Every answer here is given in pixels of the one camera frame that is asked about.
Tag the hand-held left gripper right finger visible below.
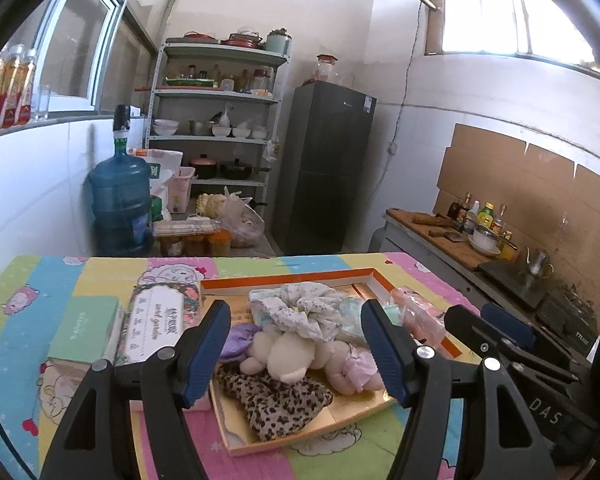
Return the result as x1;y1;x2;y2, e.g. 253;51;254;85
361;299;558;480

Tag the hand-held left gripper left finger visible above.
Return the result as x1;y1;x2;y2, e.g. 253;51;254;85
40;300;232;480

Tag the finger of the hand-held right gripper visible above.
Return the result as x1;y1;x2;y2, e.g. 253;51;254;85
445;304;578;393
481;303;588;376

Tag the purple scrunchie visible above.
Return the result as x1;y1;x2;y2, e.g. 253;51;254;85
219;324;261;363

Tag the leaf pattern tissue pack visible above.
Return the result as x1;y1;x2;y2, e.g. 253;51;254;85
337;297;368;346

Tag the pink item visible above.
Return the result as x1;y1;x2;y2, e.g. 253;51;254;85
390;285;448;346

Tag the orange rimmed gold cardboard box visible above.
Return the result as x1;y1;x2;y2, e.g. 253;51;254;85
200;268;481;457

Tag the leopard print cloth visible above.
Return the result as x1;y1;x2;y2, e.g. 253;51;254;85
215;365;333;442

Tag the white floral scrunchie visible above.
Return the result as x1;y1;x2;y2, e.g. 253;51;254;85
250;282;368;343

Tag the black induction cooker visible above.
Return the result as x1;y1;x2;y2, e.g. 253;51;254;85
477;259;561;311

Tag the floral tissue box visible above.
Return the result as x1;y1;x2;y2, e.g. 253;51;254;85
115;280;203;366

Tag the gas stove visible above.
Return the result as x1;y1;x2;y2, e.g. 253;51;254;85
537;282;600;331

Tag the metal kettle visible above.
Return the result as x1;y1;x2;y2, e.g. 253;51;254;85
524;247;556;277

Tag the grey kitchen cabinet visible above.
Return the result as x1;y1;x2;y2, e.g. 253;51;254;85
380;207;600;341

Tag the white mixing bowl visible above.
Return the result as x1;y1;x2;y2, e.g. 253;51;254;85
467;227;503;256

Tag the wooden cutting board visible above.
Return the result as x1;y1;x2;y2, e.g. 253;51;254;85
386;208;501;271

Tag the green paper box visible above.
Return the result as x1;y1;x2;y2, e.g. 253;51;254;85
45;295;126;376

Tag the colourful cartoon printed blanket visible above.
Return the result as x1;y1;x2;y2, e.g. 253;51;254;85
0;252;531;480

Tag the clear wrapped tray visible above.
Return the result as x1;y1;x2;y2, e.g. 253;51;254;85
152;219;222;237

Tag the clear plastic bag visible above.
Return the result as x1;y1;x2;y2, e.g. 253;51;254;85
220;186;266;248

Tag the pale yellow lumpy food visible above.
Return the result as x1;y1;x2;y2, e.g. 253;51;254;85
196;192;228;218

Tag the pink plastic bin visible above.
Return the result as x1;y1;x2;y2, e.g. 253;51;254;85
169;166;196;213

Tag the blue water jug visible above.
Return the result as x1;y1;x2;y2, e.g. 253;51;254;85
89;147;153;256

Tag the red cooking pot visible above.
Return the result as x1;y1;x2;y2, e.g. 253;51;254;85
190;155;218;180

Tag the black wok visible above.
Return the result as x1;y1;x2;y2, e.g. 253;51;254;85
221;158;271;181

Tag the dark refrigerator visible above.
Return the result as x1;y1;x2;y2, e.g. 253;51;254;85
274;80;377;256

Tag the white sack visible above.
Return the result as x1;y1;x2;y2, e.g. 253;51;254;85
145;150;183;211

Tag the black water pump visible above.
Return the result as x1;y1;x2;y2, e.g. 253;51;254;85
112;105;132;150

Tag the glass jar with red lid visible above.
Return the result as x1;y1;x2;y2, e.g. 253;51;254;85
316;54;340;83

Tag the metal shelf rack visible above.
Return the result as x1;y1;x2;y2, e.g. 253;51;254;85
145;37;288;221

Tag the small bright window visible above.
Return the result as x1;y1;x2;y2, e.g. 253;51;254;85
425;0;600;78

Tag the red enamel basin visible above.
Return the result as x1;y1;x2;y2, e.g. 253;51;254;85
222;30;263;48

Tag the teal canister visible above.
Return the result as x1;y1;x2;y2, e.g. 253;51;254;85
265;29;293;56

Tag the wrapped pack of drink bottles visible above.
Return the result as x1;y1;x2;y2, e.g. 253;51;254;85
0;44;38;133

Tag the sliding window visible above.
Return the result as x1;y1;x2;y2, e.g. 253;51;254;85
30;0;181;116

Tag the cardboard wall sheet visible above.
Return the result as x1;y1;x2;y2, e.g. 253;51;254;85
434;122;600;311

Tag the wall cable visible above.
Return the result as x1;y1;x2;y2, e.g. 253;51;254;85
392;0;426;148

